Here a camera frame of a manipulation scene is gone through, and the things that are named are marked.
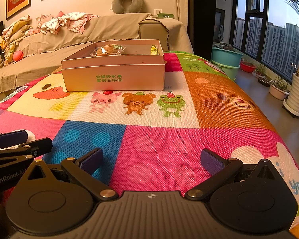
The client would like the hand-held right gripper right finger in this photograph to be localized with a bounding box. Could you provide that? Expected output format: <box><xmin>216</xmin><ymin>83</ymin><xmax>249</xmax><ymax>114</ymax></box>
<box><xmin>184</xmin><ymin>148</ymin><xmax>282</xmax><ymax>201</ymax></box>

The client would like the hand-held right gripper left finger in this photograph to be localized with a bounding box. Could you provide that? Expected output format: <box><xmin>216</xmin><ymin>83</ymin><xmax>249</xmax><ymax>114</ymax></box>
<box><xmin>27</xmin><ymin>147</ymin><xmax>119</xmax><ymax>201</ymax></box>

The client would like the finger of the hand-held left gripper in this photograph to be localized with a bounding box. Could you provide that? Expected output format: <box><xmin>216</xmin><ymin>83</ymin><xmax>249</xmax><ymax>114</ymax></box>
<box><xmin>0</xmin><ymin>138</ymin><xmax>53</xmax><ymax>173</ymax></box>
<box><xmin>0</xmin><ymin>130</ymin><xmax>28</xmax><ymax>150</ymax></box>

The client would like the pink cardboard box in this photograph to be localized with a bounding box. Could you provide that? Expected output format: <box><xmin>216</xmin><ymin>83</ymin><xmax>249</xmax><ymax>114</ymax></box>
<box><xmin>61</xmin><ymin>39</ymin><xmax>166</xmax><ymax>92</ymax></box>

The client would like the bun bread packet red label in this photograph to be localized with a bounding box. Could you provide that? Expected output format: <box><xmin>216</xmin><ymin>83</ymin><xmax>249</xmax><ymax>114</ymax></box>
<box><xmin>91</xmin><ymin>43</ymin><xmax>127</xmax><ymax>57</ymax></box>

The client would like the colourful cartoon play mat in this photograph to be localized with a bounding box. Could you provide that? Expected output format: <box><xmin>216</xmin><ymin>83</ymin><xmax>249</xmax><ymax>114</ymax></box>
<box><xmin>0</xmin><ymin>51</ymin><xmax>299</xmax><ymax>232</ymax></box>

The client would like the yellow plush toy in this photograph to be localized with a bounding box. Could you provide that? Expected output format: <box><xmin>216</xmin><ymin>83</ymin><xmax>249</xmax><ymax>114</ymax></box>
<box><xmin>0</xmin><ymin>36</ymin><xmax>15</xmax><ymax>66</ymax></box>

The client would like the light green plastic basin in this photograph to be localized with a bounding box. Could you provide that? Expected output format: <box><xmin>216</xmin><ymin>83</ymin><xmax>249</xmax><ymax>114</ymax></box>
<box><xmin>211</xmin><ymin>62</ymin><xmax>240</xmax><ymax>80</ymax></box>

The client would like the small plant in pink pot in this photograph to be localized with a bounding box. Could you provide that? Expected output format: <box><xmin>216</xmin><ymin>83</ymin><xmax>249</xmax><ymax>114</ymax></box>
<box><xmin>269</xmin><ymin>73</ymin><xmax>291</xmax><ymax>100</ymax></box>

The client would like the red plastic basin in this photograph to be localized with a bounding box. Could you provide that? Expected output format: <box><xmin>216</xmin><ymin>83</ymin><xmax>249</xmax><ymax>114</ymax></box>
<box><xmin>240</xmin><ymin>61</ymin><xmax>257</xmax><ymax>73</ymax></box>

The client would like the teal plastic basin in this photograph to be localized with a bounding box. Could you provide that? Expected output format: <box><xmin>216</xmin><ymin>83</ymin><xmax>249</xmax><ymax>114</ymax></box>
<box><xmin>211</xmin><ymin>47</ymin><xmax>242</xmax><ymax>66</ymax></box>

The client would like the pink yellow folded blanket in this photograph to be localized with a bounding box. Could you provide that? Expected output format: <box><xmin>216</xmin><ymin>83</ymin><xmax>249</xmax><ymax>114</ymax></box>
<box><xmin>2</xmin><ymin>15</ymin><xmax>31</xmax><ymax>40</ymax></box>

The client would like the white floral baby garment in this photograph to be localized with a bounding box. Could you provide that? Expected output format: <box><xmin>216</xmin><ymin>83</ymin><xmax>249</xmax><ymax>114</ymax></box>
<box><xmin>41</xmin><ymin>17</ymin><xmax>62</xmax><ymax>35</ymax></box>

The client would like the beige sofa cover cloth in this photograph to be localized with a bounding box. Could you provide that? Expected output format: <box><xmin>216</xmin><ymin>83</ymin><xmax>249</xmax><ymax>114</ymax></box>
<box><xmin>0</xmin><ymin>12</ymin><xmax>193</xmax><ymax>96</ymax></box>

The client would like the beige sofa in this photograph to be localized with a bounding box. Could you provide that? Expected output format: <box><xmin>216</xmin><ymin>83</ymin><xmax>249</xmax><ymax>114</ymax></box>
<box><xmin>0</xmin><ymin>12</ymin><xmax>193</xmax><ymax>97</ymax></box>

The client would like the grey neck pillow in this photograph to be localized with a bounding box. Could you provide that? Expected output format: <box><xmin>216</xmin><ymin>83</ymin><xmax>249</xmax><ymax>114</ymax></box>
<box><xmin>111</xmin><ymin>0</ymin><xmax>144</xmax><ymax>14</ymax></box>

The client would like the beige curtain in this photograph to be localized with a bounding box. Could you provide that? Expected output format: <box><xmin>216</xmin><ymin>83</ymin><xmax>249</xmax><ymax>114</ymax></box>
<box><xmin>174</xmin><ymin>0</ymin><xmax>193</xmax><ymax>30</ymax></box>

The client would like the black window frame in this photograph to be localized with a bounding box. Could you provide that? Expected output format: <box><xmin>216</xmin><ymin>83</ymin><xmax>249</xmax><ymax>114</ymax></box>
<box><xmin>215</xmin><ymin>0</ymin><xmax>299</xmax><ymax>80</ymax></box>

